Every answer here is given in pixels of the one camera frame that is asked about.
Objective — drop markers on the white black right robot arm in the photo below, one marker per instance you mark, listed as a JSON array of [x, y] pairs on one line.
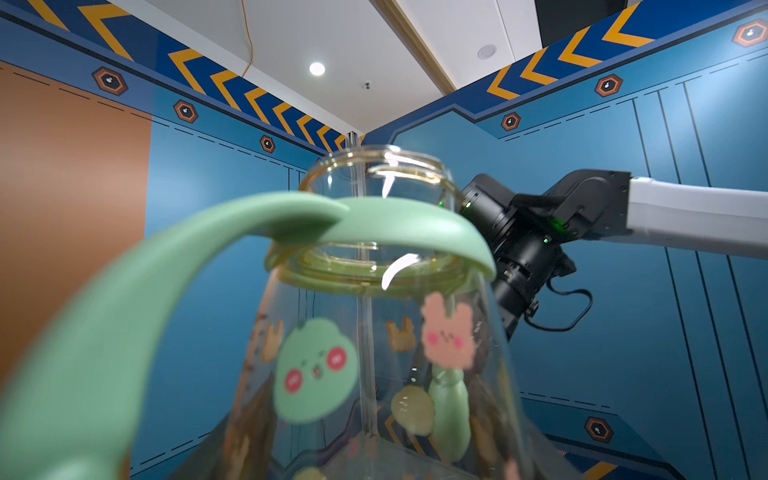
[[526, 233]]

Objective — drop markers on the clear printed baby bottle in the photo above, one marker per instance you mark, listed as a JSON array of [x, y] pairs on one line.
[[377, 351]]

